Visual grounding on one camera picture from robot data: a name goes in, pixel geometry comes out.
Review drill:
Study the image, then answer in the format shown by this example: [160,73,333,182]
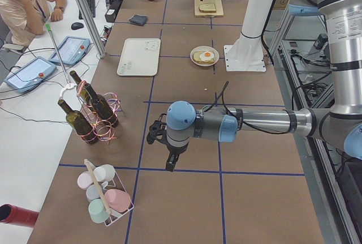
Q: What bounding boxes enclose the black keyboard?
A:
[86,0,96,18]

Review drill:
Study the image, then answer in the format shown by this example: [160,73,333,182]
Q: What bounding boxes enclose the reacher grabber stick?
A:
[45,23,76,100]

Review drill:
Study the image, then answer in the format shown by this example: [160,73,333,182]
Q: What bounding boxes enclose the teach pendant far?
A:
[57,36,91,66]

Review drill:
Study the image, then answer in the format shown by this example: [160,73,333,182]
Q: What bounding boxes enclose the grey folded cloth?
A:
[129,14,148,26]

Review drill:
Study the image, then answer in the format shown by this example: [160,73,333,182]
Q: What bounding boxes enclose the aluminium frame post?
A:
[75,0,106,58]

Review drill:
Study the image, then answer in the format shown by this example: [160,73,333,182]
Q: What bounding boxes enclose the bread slice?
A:
[199,3,217,13]
[193,51,215,63]

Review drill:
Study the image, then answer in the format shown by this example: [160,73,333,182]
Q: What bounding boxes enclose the light pink cup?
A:
[77,172,93,190]

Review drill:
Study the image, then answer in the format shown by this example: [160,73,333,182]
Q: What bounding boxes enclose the grey cup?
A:
[85,185,100,202]

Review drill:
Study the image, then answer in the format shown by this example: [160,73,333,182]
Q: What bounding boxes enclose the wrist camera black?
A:
[146,113,167,145]

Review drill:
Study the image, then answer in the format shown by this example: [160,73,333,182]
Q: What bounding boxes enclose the wooden cutting board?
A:
[194,0,224,17]

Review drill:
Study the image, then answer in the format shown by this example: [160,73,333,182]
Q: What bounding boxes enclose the fried egg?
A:
[200,51,214,62]

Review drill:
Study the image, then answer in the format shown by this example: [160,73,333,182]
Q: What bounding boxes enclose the cream bear tray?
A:
[117,38,161,76]

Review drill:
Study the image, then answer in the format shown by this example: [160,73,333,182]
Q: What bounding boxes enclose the mint green cup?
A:
[88,199,109,224]

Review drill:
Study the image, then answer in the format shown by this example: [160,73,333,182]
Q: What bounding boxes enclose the copper wire bottle rack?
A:
[77,92,123,144]

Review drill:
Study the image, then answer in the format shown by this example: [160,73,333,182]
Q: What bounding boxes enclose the red cylinder tube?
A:
[1,204,39,228]

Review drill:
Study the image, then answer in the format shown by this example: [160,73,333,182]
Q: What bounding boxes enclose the seated person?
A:
[1,0,67,47]

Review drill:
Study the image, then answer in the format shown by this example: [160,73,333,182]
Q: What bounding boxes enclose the round beige plate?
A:
[190,46,219,67]

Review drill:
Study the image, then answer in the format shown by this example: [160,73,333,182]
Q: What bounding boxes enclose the teach pendant near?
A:
[4,57,57,93]

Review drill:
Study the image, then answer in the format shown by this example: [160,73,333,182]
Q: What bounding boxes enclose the white wire cup rack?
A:
[77,159,134,226]

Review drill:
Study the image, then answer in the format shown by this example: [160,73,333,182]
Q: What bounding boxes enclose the teach pendant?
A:
[57,36,91,66]
[4,57,57,93]

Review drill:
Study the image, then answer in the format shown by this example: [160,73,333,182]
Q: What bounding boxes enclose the black computer mouse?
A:
[71,22,84,31]

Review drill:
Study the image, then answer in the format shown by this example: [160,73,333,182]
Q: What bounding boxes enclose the dark wine bottle lower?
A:
[58,99,98,144]

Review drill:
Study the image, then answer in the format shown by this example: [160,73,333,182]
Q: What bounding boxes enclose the dark wine bottle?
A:
[58,99,98,144]
[70,70,89,102]
[84,83,119,127]

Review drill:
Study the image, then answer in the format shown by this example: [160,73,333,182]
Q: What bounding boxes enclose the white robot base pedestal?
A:
[224,0,274,72]

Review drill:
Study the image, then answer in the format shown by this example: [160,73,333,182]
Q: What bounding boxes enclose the pink cup large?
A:
[104,189,131,213]

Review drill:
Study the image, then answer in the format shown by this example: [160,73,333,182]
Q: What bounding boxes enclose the camera cable black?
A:
[201,80,292,135]

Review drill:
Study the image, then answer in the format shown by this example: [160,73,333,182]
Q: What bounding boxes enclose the dark wine bottle upper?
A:
[84,83,119,127]

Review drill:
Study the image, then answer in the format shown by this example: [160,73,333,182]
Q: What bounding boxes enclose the white cup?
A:
[93,164,115,182]

